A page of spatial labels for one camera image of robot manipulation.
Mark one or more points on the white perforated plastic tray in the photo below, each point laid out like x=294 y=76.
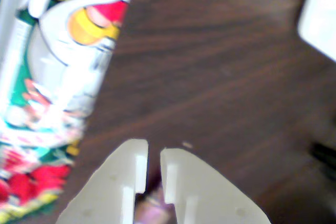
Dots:
x=320 y=16

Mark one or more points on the long green snack stick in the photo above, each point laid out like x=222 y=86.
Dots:
x=52 y=77

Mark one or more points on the purple wrapped candy bar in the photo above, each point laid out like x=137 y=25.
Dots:
x=155 y=208

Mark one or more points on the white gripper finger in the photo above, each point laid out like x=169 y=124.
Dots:
x=105 y=190
x=210 y=197

